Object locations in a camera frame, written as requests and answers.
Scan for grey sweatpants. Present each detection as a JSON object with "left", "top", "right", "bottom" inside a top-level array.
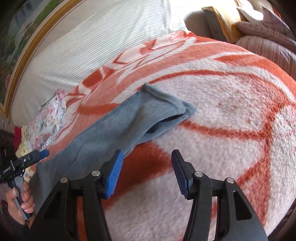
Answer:
[{"left": 29, "top": 84, "right": 196, "bottom": 212}]

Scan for black sleeve forearm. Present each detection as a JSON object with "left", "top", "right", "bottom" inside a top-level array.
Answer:
[{"left": 1, "top": 209, "right": 29, "bottom": 241}]

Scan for person's left hand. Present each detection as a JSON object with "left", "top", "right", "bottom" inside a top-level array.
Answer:
[{"left": 4, "top": 181, "right": 36, "bottom": 229}]

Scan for yellow cartoon bear pillow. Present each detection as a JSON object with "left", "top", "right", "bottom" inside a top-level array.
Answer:
[{"left": 15, "top": 126, "right": 36, "bottom": 182}]

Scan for red pillow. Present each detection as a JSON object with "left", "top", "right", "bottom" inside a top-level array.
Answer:
[{"left": 13, "top": 126, "right": 22, "bottom": 151}]

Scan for floral pillow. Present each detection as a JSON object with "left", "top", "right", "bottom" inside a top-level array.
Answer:
[{"left": 24, "top": 88, "right": 66, "bottom": 151}]

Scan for orange and white blanket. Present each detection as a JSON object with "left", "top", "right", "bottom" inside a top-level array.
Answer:
[{"left": 50, "top": 31, "right": 295, "bottom": 240}]

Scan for striped white headboard cushion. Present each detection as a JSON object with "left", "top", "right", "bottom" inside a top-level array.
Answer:
[{"left": 11, "top": 1, "right": 186, "bottom": 126}]

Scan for gold framed picture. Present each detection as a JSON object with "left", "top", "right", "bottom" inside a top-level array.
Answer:
[{"left": 1, "top": 1, "right": 83, "bottom": 118}]

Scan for pink quilted bedding pile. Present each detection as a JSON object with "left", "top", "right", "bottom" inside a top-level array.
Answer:
[{"left": 235, "top": 7, "right": 295, "bottom": 79}]

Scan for yellow and grey cushion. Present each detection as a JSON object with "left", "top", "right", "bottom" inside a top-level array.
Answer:
[{"left": 185, "top": 6, "right": 244, "bottom": 44}]

